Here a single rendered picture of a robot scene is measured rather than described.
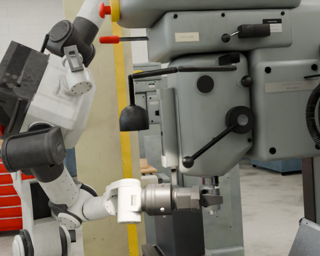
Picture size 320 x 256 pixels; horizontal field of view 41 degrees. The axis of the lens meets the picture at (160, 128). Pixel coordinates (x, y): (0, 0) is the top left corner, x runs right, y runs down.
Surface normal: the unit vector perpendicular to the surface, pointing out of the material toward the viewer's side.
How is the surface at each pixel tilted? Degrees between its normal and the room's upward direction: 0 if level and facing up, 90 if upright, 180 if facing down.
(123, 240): 90
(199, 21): 90
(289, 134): 90
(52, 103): 59
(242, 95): 90
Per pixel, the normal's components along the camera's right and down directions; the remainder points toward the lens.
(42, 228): 0.55, 0.08
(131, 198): -0.11, -0.32
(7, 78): 0.43, -0.51
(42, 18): 0.22, 0.04
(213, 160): 0.22, 0.49
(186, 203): -0.11, 0.06
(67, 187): 0.91, 0.18
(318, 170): -0.97, 0.08
